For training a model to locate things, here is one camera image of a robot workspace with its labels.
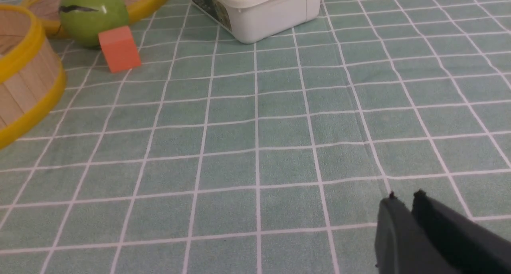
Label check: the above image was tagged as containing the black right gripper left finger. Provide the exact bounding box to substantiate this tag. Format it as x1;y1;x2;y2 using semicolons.
374;192;460;274

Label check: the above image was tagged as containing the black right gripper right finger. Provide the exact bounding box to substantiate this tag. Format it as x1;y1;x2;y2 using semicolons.
411;190;511;274

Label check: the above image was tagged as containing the woven bamboo steamer lid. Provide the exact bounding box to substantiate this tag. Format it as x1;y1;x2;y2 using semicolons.
20;0;168;39

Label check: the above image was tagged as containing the bamboo steamer tray yellow rim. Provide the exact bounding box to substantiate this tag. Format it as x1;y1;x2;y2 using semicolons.
0;4;66;148

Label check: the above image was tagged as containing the green checkered tablecloth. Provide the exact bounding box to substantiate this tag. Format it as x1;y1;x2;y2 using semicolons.
1;0;511;274

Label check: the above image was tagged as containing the green lid white storage box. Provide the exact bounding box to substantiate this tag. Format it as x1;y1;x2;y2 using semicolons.
191;0;321;44

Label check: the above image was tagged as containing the orange toy cube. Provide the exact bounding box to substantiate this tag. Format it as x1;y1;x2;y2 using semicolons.
98;25;142;73

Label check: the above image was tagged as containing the green toy apple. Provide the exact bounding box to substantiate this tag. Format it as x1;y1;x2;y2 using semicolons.
57;0;130;48

